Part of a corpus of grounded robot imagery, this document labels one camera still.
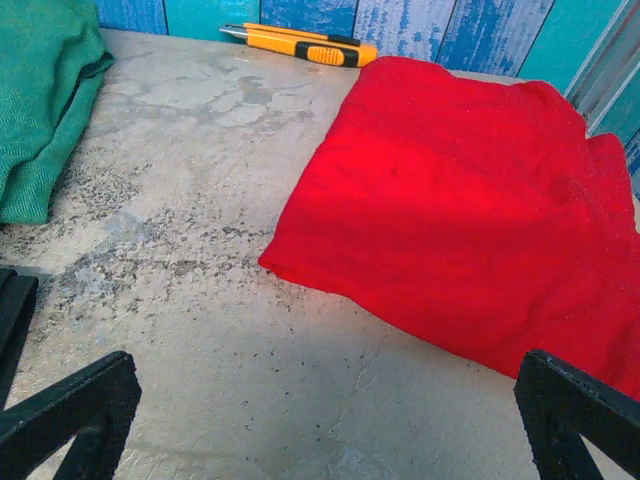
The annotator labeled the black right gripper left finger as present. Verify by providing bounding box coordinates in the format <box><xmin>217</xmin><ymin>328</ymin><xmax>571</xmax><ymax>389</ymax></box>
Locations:
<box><xmin>0</xmin><ymin>350</ymin><xmax>143</xmax><ymax>480</ymax></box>

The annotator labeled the aluminium corner post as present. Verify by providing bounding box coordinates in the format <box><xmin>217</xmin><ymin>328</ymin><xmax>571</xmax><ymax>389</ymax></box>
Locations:
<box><xmin>564</xmin><ymin>0</ymin><xmax>640</xmax><ymax>134</ymax></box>

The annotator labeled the green cloth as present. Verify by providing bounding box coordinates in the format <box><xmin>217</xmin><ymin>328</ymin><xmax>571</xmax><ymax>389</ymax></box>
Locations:
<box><xmin>0</xmin><ymin>0</ymin><xmax>116</xmax><ymax>225</ymax></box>

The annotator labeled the red cloth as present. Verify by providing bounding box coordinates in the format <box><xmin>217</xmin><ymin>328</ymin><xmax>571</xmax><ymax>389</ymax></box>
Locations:
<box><xmin>258</xmin><ymin>55</ymin><xmax>640</xmax><ymax>401</ymax></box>

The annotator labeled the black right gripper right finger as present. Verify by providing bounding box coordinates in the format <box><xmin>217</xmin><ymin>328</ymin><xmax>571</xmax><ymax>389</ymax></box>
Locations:
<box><xmin>514</xmin><ymin>349</ymin><xmax>640</xmax><ymax>480</ymax></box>

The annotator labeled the yellow black utility knife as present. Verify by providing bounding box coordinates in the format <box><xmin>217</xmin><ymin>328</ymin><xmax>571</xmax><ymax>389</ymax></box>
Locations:
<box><xmin>218</xmin><ymin>22</ymin><xmax>379</xmax><ymax>69</ymax></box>

